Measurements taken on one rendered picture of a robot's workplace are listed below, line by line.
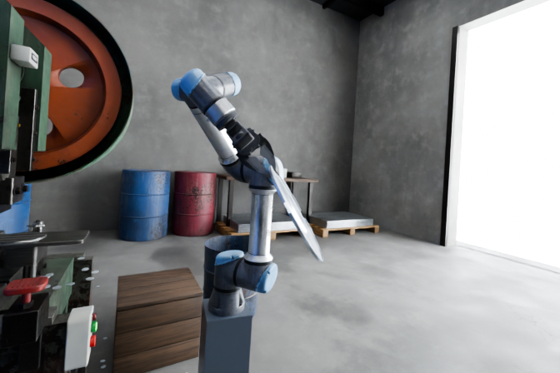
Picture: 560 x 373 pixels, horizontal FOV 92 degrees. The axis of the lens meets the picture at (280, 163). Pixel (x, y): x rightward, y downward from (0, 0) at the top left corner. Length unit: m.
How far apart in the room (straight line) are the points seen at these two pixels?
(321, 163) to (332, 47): 2.39
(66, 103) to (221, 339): 1.19
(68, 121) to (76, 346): 0.92
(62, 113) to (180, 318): 1.14
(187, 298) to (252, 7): 4.74
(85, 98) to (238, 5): 4.13
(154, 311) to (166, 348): 0.21
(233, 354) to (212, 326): 0.15
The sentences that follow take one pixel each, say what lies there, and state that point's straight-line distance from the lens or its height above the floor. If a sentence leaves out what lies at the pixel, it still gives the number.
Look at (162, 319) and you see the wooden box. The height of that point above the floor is 0.25.
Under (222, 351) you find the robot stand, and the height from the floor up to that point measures 0.32.
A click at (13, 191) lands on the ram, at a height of 0.93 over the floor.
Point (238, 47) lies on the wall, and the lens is 5.07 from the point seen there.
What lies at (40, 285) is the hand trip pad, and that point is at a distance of 0.86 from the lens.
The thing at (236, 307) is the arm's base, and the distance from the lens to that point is 1.25.
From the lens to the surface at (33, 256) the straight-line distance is 1.17.
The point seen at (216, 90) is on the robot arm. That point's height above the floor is 1.25.
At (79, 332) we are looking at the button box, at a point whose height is 0.59.
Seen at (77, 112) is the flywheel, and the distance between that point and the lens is 1.53.
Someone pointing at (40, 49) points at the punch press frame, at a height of 1.41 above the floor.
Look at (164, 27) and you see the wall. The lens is 4.85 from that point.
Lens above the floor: 1.06
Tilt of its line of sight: level
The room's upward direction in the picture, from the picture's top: 4 degrees clockwise
